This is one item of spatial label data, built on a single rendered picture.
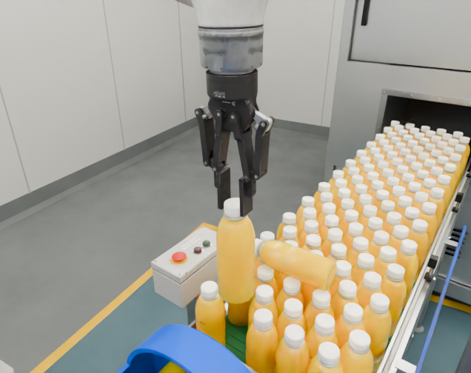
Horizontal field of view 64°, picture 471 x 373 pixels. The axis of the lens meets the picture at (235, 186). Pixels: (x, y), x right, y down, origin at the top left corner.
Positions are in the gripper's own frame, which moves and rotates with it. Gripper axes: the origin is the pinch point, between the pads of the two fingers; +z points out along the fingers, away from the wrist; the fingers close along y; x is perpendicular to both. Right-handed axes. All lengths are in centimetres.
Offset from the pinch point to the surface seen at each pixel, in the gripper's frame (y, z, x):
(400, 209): 17, 34, 69
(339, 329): 17.7, 34.1, 12.3
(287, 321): 8.0, 32.4, 7.0
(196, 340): 4.5, 15.6, -17.6
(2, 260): -226, 138, 36
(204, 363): 7.8, 15.7, -19.9
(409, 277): 26, 39, 43
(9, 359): -141, 138, -4
